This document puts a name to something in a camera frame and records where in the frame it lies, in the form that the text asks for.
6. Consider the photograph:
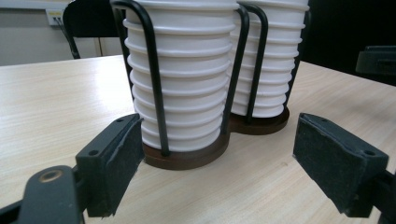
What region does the black outlet cable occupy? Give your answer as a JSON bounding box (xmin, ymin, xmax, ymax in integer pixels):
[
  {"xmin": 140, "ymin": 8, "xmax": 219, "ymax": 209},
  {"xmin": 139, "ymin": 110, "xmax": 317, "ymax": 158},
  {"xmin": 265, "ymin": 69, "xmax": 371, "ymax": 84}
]
[{"xmin": 53, "ymin": 17, "xmax": 71, "ymax": 40}]

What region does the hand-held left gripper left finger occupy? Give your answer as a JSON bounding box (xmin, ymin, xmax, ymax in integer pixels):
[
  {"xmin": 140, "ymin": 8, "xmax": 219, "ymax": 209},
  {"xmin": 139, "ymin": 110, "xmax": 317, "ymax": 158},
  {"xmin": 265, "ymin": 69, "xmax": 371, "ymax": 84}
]
[{"xmin": 75, "ymin": 113, "xmax": 146, "ymax": 218}]

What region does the white wall outlet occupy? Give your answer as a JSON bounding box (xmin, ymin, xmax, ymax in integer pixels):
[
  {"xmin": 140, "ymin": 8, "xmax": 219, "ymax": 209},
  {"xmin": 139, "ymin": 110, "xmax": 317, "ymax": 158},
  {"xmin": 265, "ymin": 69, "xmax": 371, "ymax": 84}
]
[{"xmin": 45, "ymin": 8, "xmax": 65, "ymax": 26}]

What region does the black folding chair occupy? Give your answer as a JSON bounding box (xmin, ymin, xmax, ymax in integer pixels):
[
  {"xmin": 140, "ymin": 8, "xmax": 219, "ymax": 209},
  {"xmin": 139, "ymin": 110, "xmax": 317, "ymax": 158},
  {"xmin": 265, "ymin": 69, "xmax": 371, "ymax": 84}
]
[{"xmin": 62, "ymin": 0, "xmax": 132, "ymax": 60}]

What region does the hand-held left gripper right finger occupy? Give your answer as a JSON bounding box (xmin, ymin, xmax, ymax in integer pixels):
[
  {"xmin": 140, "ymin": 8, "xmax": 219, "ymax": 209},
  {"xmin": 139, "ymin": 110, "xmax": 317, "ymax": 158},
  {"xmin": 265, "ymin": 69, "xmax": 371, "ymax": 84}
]
[{"xmin": 292, "ymin": 112, "xmax": 389, "ymax": 218}]

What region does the black curtain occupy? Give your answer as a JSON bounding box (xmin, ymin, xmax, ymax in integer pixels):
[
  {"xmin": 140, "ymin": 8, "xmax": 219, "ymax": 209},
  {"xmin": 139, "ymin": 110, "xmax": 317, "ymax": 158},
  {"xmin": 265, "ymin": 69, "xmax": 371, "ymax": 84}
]
[{"xmin": 300, "ymin": 0, "xmax": 396, "ymax": 87}]

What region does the stack of white cups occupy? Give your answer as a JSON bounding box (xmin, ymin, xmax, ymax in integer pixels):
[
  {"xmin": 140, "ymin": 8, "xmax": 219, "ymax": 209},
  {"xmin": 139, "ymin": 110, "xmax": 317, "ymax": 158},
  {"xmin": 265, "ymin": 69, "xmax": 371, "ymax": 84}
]
[
  {"xmin": 228, "ymin": 0, "xmax": 310, "ymax": 119},
  {"xmin": 121, "ymin": 0, "xmax": 241, "ymax": 153}
]

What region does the black wire cup holder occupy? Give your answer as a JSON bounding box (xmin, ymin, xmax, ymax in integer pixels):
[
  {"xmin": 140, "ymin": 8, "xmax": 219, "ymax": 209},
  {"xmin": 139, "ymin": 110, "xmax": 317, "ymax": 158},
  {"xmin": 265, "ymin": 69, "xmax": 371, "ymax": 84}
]
[{"xmin": 109, "ymin": 0, "xmax": 312, "ymax": 171}]

